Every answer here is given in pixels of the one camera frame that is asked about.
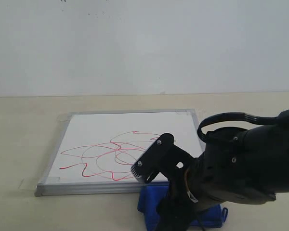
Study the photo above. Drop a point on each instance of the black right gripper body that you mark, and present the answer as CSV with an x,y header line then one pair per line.
x,y
176,210

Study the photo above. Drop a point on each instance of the blue microfiber cloth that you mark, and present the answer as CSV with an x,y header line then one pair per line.
x,y
150,197

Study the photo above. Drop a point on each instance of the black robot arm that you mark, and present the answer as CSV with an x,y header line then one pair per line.
x,y
251,168

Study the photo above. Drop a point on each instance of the aluminium framed whiteboard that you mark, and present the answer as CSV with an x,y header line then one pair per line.
x,y
96,150

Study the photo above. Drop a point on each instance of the clear tape back right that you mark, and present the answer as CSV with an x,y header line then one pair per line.
x,y
189,112

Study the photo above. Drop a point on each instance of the clear tape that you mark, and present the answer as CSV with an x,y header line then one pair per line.
x,y
189,112
37,185

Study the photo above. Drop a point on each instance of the clear tape front left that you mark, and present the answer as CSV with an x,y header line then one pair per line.
x,y
37,185

